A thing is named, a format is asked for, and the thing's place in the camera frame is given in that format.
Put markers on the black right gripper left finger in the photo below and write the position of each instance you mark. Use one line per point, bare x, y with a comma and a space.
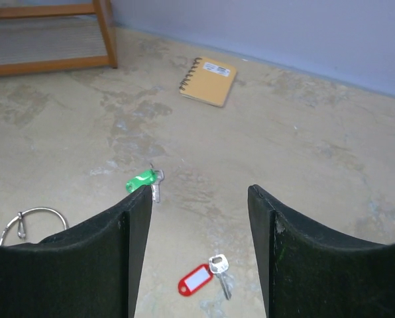
90, 270

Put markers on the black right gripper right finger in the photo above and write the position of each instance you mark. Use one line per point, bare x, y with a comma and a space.
309, 270

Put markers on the large silver keyring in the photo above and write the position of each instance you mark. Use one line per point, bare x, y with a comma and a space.
32, 225

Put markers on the red plastic key tag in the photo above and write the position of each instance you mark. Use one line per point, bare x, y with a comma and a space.
195, 280

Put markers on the green plastic key tag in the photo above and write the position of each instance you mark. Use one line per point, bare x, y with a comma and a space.
145, 178

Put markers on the silver key with green tag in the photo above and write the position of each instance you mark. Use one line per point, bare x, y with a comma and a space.
156, 184

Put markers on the brown spiral notebook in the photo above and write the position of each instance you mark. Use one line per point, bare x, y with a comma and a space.
208, 81

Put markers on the orange wooden shelf rack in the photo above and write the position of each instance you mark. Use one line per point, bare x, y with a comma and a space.
46, 38

